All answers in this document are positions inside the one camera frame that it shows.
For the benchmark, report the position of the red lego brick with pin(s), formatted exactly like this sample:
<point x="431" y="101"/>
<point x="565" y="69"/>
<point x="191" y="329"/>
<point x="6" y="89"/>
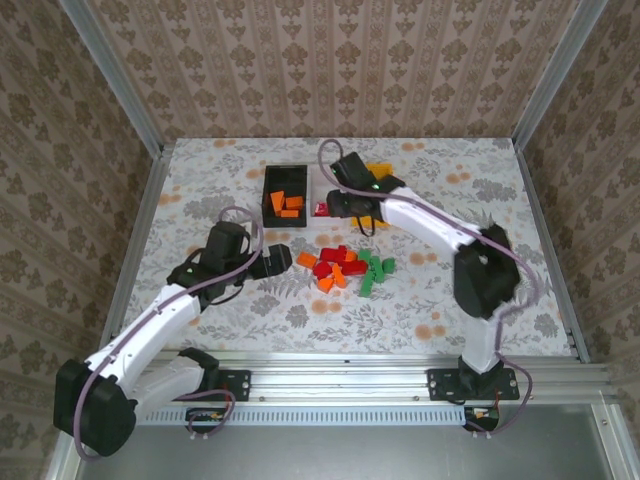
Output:
<point x="356" y="268"/>
<point x="320" y="209"/>
<point x="331" y="254"/>
<point x="322" y="270"/>

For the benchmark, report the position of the green lego brick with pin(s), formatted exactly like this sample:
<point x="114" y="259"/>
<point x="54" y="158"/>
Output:
<point x="376" y="267"/>
<point x="367" y="286"/>
<point x="387" y="266"/>
<point x="364" y="256"/>

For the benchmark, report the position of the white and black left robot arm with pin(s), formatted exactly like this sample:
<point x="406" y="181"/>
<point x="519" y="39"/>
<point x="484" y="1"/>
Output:
<point x="160" y="325"/>

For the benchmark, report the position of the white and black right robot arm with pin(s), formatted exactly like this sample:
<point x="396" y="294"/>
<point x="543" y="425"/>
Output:
<point x="425" y="215"/>

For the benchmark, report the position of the yellow plastic bin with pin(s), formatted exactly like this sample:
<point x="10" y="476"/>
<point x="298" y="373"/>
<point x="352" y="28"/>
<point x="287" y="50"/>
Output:
<point x="381" y="170"/>

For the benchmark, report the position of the white plastic bin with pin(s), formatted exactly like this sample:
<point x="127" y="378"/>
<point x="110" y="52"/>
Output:
<point x="317" y="185"/>

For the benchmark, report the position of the black plastic bin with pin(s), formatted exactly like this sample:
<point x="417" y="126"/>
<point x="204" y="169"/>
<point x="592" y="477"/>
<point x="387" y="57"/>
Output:
<point x="287" y="180"/>

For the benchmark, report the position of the floral patterned table cover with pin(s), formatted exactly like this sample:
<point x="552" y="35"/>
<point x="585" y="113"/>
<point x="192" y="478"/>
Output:
<point x="450" y="165"/>

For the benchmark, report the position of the aluminium mounting beam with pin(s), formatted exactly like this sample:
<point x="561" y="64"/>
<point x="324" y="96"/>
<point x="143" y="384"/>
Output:
<point x="340" y="380"/>

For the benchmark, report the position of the grey metal tray panel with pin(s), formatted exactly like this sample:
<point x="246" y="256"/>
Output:
<point x="340" y="455"/>

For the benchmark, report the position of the aluminium table side rail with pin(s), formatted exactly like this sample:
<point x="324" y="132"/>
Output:
<point x="141" y="225"/>
<point x="545" y="225"/>

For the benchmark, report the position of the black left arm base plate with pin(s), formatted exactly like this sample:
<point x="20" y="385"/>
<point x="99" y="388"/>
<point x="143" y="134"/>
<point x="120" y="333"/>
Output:
<point x="237" y="386"/>

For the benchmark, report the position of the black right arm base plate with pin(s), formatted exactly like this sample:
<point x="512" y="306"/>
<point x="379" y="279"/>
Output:
<point x="441" y="385"/>

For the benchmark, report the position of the aluminium frame post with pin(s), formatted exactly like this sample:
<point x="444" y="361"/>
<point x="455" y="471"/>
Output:
<point x="112" y="75"/>
<point x="557" y="75"/>

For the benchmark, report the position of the aluminium lower frame rail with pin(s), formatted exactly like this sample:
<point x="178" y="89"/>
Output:
<point x="615" y="445"/>
<point x="60" y="472"/>

